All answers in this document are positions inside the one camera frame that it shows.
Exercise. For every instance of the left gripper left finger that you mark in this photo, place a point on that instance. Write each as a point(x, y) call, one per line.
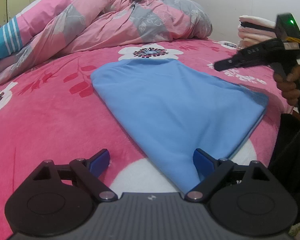
point(87, 172)

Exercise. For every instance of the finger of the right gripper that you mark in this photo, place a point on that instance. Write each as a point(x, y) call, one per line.
point(227, 64)

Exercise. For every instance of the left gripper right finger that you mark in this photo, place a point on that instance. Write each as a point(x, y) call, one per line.
point(214, 172)

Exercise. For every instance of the light blue t-shirt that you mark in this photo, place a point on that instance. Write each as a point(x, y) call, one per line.
point(170, 110)

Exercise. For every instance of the stack of folded pink clothes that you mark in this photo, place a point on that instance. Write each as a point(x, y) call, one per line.
point(253, 30)

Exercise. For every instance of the operator right hand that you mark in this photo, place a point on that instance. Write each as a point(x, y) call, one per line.
point(288, 86)

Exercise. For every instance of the pink floral bed blanket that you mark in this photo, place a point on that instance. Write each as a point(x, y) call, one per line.
point(52, 112)

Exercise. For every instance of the operator black trouser leg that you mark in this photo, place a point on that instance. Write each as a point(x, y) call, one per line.
point(285, 160)

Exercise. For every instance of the pink grey quilt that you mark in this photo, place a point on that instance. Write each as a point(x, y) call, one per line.
point(93, 24)

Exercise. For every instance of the teal pink striped pillow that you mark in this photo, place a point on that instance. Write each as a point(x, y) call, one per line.
point(25, 25)

